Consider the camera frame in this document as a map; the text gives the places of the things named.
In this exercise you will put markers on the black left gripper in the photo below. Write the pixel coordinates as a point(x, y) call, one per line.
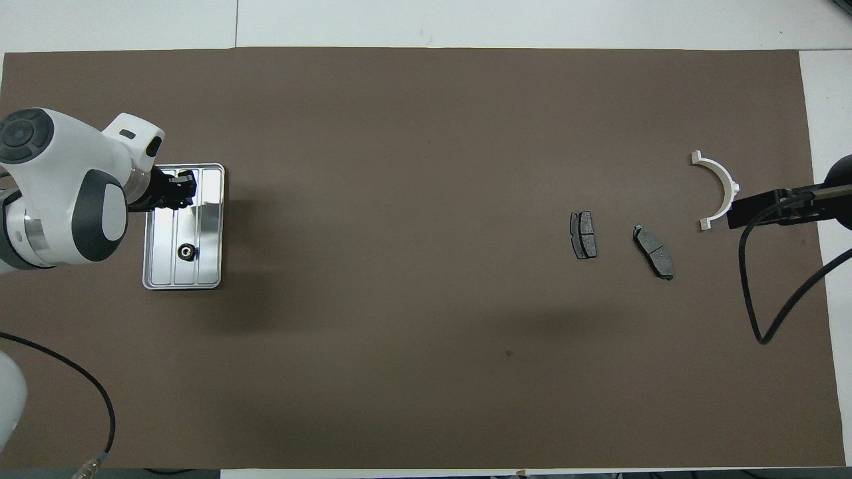
point(160, 191)

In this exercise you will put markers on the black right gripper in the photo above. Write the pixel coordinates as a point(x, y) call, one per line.
point(842, 193)

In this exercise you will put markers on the large black bearing gear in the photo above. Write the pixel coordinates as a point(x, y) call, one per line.
point(187, 251)

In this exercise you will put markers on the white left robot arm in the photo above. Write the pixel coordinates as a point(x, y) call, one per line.
point(60, 153)

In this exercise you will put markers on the silver metal tray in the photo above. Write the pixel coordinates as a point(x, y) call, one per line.
point(208, 253)

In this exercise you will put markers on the dark curved brake pad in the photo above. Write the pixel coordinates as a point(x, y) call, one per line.
point(654, 253)

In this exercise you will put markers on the dark rectangular brake pad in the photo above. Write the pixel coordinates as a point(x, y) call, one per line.
point(584, 235)

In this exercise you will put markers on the brown table mat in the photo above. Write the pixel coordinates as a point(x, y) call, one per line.
point(432, 133)

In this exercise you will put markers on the white curved plastic bracket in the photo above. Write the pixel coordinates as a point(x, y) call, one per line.
point(724, 179)

